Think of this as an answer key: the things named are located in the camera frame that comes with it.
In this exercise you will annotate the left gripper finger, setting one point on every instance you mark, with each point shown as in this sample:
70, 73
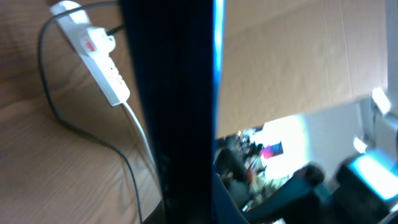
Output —
298, 201

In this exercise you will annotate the blue Samsung Galaxy smartphone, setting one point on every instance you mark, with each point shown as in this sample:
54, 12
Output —
177, 54

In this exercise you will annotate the white USB charger adapter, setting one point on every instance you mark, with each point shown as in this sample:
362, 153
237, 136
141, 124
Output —
95, 41

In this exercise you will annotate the brown cardboard panel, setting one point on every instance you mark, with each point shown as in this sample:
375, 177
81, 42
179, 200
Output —
285, 57

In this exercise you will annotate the white power strip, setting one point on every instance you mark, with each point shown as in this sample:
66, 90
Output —
101, 67

